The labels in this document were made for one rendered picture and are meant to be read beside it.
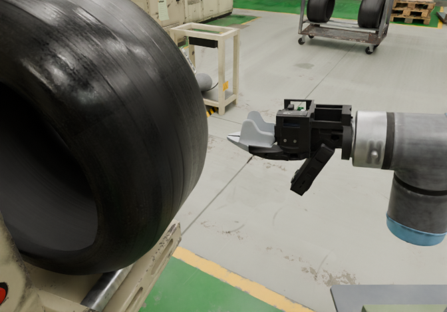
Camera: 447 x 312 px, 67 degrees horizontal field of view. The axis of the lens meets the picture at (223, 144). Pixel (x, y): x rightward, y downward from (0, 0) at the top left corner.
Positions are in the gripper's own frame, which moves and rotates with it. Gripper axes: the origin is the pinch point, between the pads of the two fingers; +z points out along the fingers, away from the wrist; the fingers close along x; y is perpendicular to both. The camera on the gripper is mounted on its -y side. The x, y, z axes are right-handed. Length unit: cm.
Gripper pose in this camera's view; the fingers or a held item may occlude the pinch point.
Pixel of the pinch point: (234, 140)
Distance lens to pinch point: 62.3
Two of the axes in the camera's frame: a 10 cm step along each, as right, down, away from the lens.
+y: -1.1, -8.7, -4.9
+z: -9.4, -0.8, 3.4
